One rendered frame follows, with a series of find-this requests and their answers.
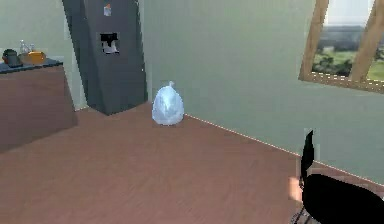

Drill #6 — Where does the clear glass bottle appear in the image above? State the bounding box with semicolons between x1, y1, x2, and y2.
18;39;30;56

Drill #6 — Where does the orange round bread loaf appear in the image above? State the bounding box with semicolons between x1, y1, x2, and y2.
21;50;47;66

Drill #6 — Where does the wooden framed window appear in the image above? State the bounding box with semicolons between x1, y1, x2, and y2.
297;0;384;95

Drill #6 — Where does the black chair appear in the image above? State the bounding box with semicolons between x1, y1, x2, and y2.
290;129;384;224

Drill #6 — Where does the dark grey kettle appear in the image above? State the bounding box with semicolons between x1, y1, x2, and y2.
2;48;23;69

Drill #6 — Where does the dark grey fridge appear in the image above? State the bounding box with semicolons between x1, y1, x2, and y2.
61;0;149;116

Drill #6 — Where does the white tied garbage bag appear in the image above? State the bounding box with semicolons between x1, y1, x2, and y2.
151;80;185;127

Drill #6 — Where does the brown kitchen counter cabinet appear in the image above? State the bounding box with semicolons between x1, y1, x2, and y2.
0;57;79;154

